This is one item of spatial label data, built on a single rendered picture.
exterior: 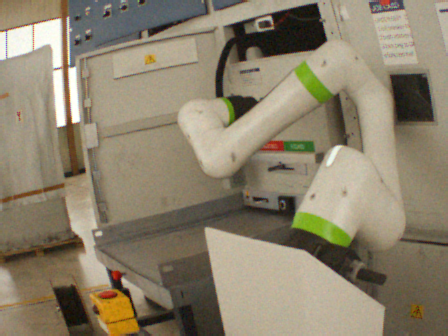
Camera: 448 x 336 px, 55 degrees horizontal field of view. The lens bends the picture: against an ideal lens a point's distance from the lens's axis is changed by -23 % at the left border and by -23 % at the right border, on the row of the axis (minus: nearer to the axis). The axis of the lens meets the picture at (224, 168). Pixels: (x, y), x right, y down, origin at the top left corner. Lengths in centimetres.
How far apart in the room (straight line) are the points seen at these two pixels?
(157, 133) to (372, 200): 128
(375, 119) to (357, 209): 37
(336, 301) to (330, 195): 21
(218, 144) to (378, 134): 43
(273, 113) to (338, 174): 41
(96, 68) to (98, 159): 38
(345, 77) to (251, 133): 30
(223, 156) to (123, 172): 83
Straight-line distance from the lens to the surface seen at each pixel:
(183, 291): 131
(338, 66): 126
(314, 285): 81
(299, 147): 176
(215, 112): 145
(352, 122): 160
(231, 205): 204
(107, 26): 245
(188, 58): 210
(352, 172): 96
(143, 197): 215
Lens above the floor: 129
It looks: 8 degrees down
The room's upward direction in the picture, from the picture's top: 9 degrees counter-clockwise
